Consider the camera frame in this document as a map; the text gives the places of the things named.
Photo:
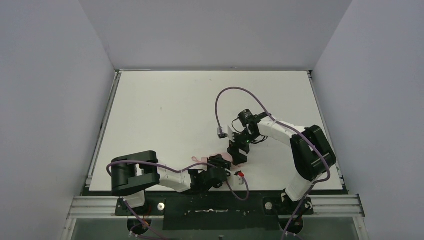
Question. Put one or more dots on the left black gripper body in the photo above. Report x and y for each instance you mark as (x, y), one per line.
(219, 161)

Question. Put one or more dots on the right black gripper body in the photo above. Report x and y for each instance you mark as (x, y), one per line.
(237, 145)

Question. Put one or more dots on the pink folding umbrella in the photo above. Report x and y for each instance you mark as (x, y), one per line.
(226, 155)

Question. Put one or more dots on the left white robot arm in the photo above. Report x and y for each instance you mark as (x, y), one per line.
(131, 175)

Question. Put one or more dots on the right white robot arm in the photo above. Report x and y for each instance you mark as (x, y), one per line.
(312, 153)

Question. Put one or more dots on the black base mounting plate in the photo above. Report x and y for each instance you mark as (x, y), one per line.
(220, 210)

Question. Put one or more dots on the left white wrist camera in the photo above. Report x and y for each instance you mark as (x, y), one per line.
(236, 178)

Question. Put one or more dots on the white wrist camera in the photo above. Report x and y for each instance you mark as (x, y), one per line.
(236, 178)
(224, 132)

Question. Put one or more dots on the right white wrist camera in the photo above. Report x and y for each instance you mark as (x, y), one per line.
(224, 132)

